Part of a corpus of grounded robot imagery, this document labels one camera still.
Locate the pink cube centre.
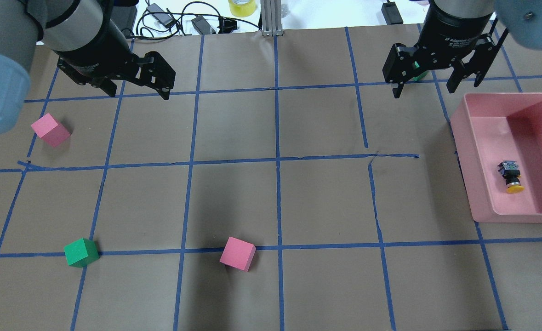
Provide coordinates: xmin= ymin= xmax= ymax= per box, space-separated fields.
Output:
xmin=219 ymin=236 xmax=257 ymax=272

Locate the yellow tape roll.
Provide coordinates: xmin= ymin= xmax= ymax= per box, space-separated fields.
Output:
xmin=228 ymin=0 xmax=257 ymax=17

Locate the pink cube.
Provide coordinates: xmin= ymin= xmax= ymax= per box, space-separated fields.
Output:
xmin=31 ymin=114 xmax=71 ymax=148
xmin=219 ymin=236 xmax=257 ymax=272

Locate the green cube near right arm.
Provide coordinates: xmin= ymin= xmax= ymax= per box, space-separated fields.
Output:
xmin=411 ymin=68 xmax=429 ymax=81

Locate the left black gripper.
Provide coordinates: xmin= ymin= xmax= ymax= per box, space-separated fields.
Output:
xmin=57 ymin=19 xmax=176 ymax=100

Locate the aluminium frame post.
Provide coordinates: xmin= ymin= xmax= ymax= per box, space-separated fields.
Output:
xmin=260 ymin=0 xmax=284 ymax=36

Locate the green cube front left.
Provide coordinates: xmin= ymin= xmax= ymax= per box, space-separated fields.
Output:
xmin=63 ymin=238 xmax=100 ymax=268

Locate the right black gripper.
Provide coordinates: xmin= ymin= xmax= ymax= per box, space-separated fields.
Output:
xmin=382 ymin=5 xmax=508 ymax=99

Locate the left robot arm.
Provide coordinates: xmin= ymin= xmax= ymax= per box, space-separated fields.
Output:
xmin=0 ymin=0 xmax=176 ymax=134

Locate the pink cube near left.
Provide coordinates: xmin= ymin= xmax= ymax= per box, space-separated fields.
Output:
xmin=31 ymin=114 xmax=71 ymax=148

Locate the pink plastic bin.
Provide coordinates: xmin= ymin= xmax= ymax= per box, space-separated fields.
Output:
xmin=450 ymin=92 xmax=542 ymax=223

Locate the black power adapter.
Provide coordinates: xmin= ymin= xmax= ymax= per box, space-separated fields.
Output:
xmin=191 ymin=15 xmax=216 ymax=35

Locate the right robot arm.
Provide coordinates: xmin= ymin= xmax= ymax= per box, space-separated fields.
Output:
xmin=382 ymin=0 xmax=542 ymax=98

